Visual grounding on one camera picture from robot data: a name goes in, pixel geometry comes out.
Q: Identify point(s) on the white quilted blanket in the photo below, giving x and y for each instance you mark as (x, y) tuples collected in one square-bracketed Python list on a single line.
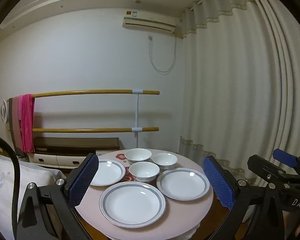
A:
[(5, 180)]

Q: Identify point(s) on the round white printed table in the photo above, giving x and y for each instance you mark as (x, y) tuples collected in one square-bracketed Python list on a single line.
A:
[(190, 210)]

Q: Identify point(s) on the white plate grey rim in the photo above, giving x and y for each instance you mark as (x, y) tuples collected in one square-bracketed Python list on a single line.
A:
[(107, 171), (132, 203), (182, 183)]

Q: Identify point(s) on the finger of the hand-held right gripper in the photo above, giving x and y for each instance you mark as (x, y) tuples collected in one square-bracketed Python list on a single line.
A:
[(285, 156), (267, 170)]

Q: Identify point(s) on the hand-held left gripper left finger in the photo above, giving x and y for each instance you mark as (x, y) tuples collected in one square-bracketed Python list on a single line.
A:
[(83, 180)]

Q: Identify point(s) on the low cabinet white drawers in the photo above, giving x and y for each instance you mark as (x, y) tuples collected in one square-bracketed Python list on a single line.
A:
[(75, 142)]

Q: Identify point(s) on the brown cloth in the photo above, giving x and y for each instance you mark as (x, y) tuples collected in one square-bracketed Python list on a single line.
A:
[(15, 120)]

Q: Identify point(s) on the white ceramic bowl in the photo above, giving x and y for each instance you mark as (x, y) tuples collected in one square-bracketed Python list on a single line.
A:
[(144, 171), (164, 160), (138, 155)]

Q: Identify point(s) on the wooden bar rack white post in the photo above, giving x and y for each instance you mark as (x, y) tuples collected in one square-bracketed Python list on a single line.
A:
[(90, 92)]

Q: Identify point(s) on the white round disc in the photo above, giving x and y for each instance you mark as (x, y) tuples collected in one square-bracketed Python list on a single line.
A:
[(4, 111)]

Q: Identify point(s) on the white pleated curtain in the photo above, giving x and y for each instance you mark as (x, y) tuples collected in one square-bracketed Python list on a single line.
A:
[(240, 80)]

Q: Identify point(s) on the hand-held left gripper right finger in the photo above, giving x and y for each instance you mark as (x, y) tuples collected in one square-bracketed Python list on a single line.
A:
[(218, 180)]

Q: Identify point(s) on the pink towel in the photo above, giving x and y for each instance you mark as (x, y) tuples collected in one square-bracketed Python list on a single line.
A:
[(26, 122)]

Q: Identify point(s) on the white air conditioner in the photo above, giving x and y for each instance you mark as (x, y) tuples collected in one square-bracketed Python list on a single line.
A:
[(150, 22)]

